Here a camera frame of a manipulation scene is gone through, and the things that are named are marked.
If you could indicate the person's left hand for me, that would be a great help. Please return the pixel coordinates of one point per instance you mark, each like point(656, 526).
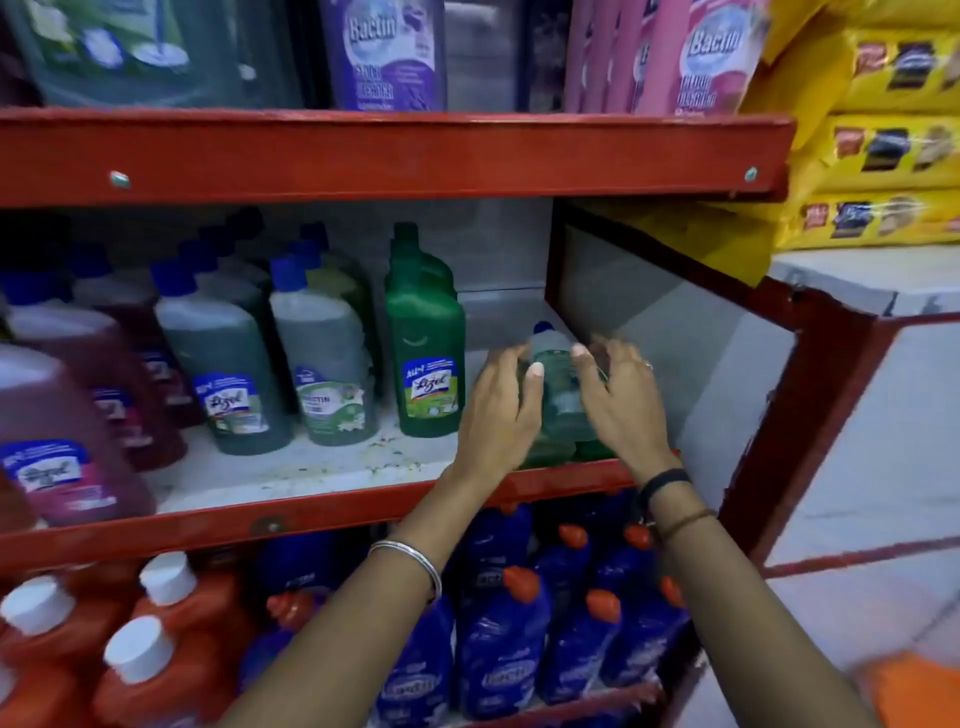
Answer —
point(495, 420)

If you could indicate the person's right hand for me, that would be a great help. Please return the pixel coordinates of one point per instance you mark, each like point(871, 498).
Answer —
point(626, 412)

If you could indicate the pale green cleaner bottle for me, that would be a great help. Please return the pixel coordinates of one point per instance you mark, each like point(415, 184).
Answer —
point(322, 352)
point(557, 390)
point(337, 283)
point(315, 234)

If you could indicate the red metal shelf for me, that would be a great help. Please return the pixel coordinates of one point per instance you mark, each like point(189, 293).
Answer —
point(375, 154)

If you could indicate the person's right forearm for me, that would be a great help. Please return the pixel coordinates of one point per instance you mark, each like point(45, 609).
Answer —
point(735, 637)

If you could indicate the person's left forearm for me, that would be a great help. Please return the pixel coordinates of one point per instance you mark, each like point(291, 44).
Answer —
point(360, 637)

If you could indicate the group of blue orange-capped bottles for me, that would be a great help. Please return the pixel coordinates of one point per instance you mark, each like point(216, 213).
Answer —
point(495, 645)

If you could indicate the group of orange white-capped bottles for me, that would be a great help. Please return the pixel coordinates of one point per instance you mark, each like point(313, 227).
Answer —
point(180, 675)

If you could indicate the person's orange garment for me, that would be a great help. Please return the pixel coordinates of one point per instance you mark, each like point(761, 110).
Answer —
point(915, 697)

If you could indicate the black wristband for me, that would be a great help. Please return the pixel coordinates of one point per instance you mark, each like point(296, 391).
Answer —
point(664, 480)

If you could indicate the silver bangle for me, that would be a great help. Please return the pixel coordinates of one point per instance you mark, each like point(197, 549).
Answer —
point(416, 559)

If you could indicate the pink liquid bottle blue cap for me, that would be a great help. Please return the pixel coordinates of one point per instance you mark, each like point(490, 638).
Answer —
point(135, 307)
point(67, 420)
point(97, 337)

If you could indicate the large purple bottle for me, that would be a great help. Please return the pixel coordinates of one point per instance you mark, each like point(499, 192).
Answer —
point(382, 60)

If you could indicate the stack of yellow packets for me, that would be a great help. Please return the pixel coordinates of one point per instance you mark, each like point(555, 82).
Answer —
point(900, 150)

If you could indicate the large grey bottle green label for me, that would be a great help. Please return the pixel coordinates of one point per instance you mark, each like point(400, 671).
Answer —
point(112, 45)

